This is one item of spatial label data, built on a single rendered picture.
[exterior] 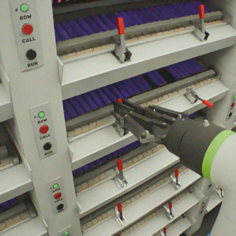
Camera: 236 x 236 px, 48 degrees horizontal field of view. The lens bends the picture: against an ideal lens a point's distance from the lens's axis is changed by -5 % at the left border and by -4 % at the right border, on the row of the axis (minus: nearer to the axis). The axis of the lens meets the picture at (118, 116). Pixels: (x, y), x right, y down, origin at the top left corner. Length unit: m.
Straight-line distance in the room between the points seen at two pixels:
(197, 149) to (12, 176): 0.38
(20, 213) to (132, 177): 0.34
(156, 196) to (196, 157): 0.62
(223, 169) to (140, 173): 0.47
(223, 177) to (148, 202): 0.64
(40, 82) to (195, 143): 0.28
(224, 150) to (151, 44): 0.34
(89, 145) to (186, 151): 0.27
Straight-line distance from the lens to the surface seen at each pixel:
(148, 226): 1.21
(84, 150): 0.65
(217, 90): 0.95
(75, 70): 0.55
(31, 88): 0.50
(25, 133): 0.54
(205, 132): 0.47
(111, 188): 0.82
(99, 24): 0.66
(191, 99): 0.85
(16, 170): 0.63
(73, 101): 0.71
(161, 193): 1.08
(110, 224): 0.98
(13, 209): 0.76
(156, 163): 0.90
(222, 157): 0.44
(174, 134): 0.50
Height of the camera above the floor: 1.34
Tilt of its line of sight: 34 degrees down
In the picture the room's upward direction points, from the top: straight up
